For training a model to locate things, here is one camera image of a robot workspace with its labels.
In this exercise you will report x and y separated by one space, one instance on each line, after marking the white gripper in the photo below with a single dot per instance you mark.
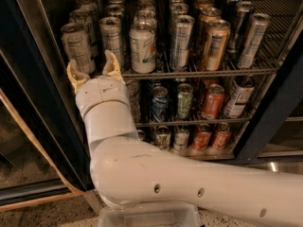
100 93

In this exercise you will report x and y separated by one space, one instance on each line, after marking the silver redbull can front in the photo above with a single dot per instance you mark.
111 36

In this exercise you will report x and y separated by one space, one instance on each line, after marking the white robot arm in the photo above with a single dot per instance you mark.
112 136

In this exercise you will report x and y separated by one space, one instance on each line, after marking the white can front left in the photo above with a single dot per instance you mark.
77 46

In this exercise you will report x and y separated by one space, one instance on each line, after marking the white 7up can front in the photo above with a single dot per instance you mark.
142 45

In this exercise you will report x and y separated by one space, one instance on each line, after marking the white 7up can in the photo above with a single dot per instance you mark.
142 45
162 137

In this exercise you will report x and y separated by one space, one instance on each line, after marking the white can second row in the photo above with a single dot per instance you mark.
83 17

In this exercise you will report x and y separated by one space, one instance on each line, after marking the redbull can second row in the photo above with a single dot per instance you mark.
115 10

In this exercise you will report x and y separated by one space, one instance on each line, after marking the blue pepsi can middle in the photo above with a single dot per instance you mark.
159 103

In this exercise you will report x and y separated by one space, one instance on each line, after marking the green can middle centre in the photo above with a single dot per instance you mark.
184 100

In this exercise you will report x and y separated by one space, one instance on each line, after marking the white 7up can bottom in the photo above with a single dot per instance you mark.
162 137

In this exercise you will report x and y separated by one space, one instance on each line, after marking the silver tall can front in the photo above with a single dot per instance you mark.
180 42

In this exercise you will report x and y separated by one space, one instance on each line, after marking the glass fridge door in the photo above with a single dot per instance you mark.
43 151

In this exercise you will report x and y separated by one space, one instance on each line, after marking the silver can second row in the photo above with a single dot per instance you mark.
176 9

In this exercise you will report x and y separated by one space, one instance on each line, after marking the orange can middle shelf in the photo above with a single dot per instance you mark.
213 101

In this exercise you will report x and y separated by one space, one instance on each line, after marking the orange can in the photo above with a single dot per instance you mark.
202 136
221 136

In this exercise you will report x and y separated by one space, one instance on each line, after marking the gold can second row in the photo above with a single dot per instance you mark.
206 15

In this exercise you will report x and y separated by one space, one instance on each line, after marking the gold tall can front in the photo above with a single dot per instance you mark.
216 37

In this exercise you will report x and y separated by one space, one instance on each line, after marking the orange can bottom right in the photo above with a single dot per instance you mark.
221 136

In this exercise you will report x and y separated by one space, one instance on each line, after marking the silver slim can behind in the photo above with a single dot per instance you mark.
242 13

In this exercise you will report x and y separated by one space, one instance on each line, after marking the silver slim can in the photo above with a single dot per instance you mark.
242 13
257 26

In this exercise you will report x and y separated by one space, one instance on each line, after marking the silver slim can right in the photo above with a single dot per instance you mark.
257 26

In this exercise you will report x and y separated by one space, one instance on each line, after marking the plastic water bottle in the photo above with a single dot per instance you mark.
134 97

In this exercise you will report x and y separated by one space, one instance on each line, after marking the white label bottle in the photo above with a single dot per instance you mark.
240 91

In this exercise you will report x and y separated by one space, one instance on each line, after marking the clear plastic container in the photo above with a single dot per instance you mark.
152 214

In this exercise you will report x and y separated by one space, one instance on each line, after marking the top wire shelf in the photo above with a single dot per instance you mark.
283 13

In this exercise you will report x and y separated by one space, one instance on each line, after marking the wire shelf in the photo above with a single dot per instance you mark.
283 13
295 115

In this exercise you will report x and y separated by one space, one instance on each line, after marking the middle wire shelf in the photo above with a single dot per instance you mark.
295 115

